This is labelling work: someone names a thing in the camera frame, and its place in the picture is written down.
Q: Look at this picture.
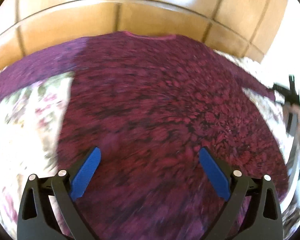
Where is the glossy wooden bed headboard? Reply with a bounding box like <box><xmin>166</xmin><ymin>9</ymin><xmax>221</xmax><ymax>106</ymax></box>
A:
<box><xmin>0</xmin><ymin>0</ymin><xmax>288</xmax><ymax>70</ymax></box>

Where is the maroon floral long-sleeve top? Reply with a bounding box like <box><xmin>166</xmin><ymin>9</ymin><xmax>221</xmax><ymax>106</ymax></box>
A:
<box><xmin>0</xmin><ymin>32</ymin><xmax>288</xmax><ymax>239</ymax></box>

